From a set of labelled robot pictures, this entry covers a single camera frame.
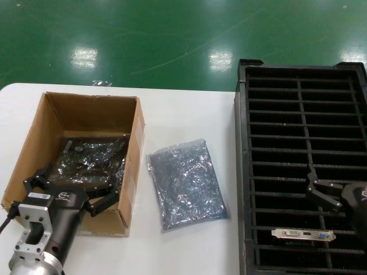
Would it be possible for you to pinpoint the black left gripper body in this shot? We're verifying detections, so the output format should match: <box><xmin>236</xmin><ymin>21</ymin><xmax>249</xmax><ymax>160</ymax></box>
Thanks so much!
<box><xmin>42</xmin><ymin>186</ymin><xmax>89</xmax><ymax>260</ymax></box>

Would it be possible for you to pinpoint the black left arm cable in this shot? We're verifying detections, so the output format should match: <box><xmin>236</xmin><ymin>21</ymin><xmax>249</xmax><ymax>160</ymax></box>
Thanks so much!
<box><xmin>0</xmin><ymin>201</ymin><xmax>20</xmax><ymax>230</ymax></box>

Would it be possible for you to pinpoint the bagged graphics card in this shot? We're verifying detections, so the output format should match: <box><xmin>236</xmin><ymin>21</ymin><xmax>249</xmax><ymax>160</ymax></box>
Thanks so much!
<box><xmin>47</xmin><ymin>133</ymin><xmax>130</xmax><ymax>188</ymax></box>

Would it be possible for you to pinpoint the black slotted plastic container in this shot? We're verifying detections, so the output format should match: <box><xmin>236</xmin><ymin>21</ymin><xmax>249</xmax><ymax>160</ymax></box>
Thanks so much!
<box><xmin>234</xmin><ymin>58</ymin><xmax>367</xmax><ymax>275</ymax></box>

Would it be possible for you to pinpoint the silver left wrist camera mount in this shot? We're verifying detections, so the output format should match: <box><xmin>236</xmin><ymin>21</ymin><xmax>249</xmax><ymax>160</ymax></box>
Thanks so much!
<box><xmin>13</xmin><ymin>191</ymin><xmax>56</xmax><ymax>256</ymax></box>

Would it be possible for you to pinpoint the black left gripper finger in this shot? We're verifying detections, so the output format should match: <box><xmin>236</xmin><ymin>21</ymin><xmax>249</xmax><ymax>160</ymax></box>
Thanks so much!
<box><xmin>23</xmin><ymin>167</ymin><xmax>57</xmax><ymax>198</ymax></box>
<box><xmin>84</xmin><ymin>180</ymin><xmax>120</xmax><ymax>218</ymax></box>

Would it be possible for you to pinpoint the silver antistatic plastic bag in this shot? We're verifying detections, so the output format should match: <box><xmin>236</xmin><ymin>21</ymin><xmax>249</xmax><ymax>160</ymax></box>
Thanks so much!
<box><xmin>145</xmin><ymin>138</ymin><xmax>232</xmax><ymax>233</ymax></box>

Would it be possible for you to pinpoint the brown cardboard box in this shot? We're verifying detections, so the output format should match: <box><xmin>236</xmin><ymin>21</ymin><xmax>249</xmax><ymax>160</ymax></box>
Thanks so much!
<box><xmin>1</xmin><ymin>91</ymin><xmax>146</xmax><ymax>238</ymax></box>

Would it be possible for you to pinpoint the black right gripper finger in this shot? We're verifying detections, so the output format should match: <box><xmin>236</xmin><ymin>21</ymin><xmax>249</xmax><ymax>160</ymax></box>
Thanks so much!
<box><xmin>306</xmin><ymin>164</ymin><xmax>344</xmax><ymax>192</ymax></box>
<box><xmin>305</xmin><ymin>187</ymin><xmax>342</xmax><ymax>214</ymax></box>

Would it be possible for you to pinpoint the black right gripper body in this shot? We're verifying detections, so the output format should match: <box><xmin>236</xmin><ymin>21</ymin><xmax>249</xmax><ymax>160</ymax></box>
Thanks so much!
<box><xmin>341</xmin><ymin>182</ymin><xmax>367</xmax><ymax>230</ymax></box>

